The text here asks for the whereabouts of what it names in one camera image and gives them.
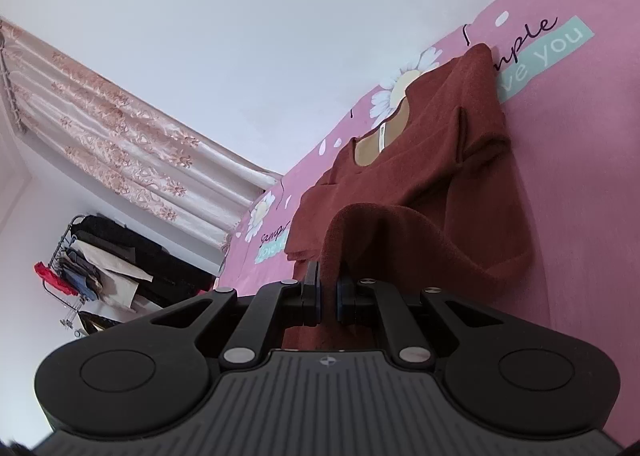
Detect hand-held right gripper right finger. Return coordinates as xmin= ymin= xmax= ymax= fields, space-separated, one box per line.
xmin=337 ymin=276 xmax=502 ymax=368

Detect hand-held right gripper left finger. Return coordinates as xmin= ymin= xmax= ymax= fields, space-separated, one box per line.
xmin=149 ymin=261 xmax=322 ymax=370

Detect rust red knit sweater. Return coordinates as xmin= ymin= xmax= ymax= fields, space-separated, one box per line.
xmin=284 ymin=43 xmax=534 ymax=352

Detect black hanging clothes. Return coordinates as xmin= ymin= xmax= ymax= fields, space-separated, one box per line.
xmin=74 ymin=215 xmax=217 ymax=311

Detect metal clothes rack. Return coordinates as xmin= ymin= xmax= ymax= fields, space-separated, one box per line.
xmin=49 ymin=215 xmax=103 ymax=338

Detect beige hanging garment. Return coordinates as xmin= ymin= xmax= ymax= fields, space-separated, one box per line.
xmin=74 ymin=240 xmax=154 ymax=311

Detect beige patterned curtain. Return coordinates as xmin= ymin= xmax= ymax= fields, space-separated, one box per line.
xmin=0 ymin=17 xmax=280 ymax=266

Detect pink floral bed sheet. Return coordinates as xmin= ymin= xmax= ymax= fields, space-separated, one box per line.
xmin=217 ymin=0 xmax=640 ymax=379

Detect red hanging garment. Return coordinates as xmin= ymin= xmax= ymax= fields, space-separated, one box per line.
xmin=33 ymin=261 xmax=82 ymax=298

